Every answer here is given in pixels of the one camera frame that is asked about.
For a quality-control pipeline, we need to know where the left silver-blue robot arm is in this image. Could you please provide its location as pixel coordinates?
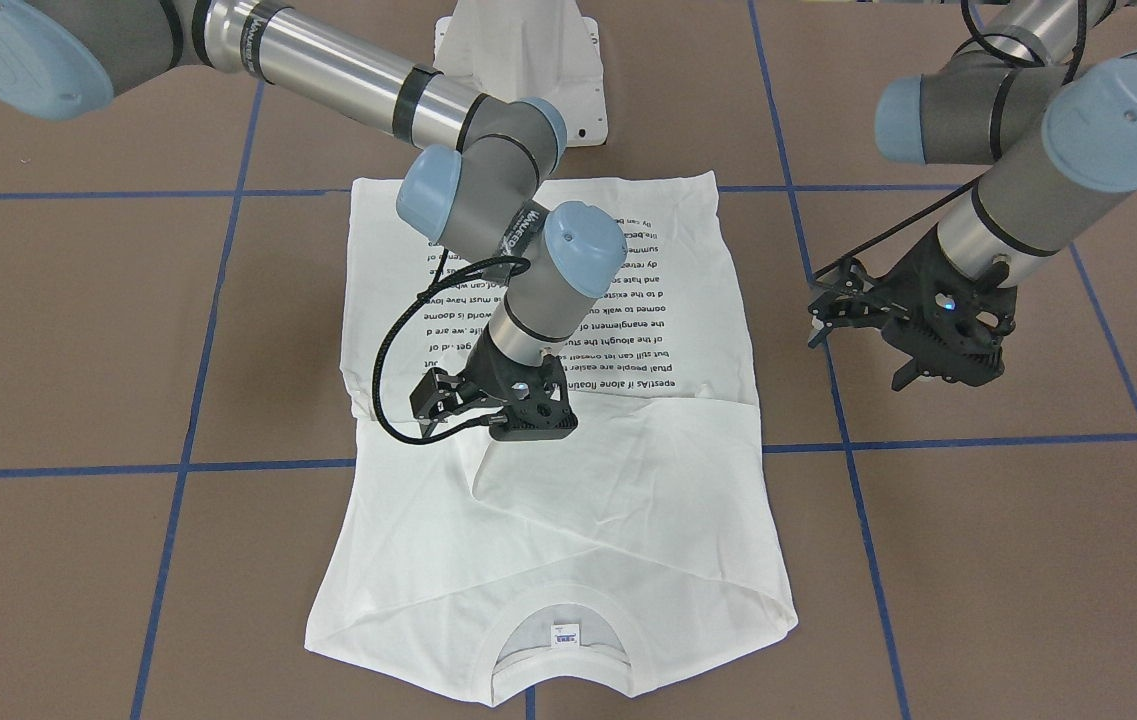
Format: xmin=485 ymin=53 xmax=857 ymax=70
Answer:
xmin=871 ymin=1 xmax=1137 ymax=389

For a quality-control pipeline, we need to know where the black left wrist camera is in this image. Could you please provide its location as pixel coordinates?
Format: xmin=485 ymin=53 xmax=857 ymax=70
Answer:
xmin=807 ymin=258 xmax=896 ymax=348

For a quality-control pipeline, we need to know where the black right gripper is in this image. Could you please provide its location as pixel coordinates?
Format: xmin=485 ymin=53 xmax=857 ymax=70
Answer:
xmin=463 ymin=334 xmax=578 ymax=442

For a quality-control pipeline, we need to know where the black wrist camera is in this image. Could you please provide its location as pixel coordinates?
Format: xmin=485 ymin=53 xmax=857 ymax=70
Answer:
xmin=409 ymin=366 xmax=482 ymax=435
xmin=807 ymin=258 xmax=896 ymax=348

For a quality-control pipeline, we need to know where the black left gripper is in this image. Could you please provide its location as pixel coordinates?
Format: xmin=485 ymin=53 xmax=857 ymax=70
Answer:
xmin=875 ymin=227 xmax=1016 ymax=392

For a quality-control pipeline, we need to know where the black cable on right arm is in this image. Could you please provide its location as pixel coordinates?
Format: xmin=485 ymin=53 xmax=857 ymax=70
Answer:
xmin=372 ymin=253 xmax=531 ymax=444

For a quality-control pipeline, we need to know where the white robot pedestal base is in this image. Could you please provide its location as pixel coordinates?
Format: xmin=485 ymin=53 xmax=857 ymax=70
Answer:
xmin=434 ymin=1 xmax=609 ymax=147

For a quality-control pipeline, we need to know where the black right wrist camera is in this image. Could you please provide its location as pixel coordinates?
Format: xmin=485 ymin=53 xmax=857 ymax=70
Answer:
xmin=409 ymin=366 xmax=482 ymax=435

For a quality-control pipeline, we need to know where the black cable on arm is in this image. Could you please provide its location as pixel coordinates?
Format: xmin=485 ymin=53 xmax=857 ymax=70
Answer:
xmin=372 ymin=253 xmax=531 ymax=444
xmin=813 ymin=0 xmax=1089 ymax=285

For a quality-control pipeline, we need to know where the white long-sleeve printed shirt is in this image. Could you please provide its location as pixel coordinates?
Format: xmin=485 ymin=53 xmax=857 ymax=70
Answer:
xmin=304 ymin=173 xmax=798 ymax=706

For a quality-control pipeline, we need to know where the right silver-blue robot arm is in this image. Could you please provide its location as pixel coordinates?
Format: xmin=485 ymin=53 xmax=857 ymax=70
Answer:
xmin=0 ymin=1 xmax=626 ymax=445

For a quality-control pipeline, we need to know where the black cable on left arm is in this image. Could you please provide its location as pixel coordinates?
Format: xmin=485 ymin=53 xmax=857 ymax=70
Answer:
xmin=813 ymin=0 xmax=1089 ymax=285

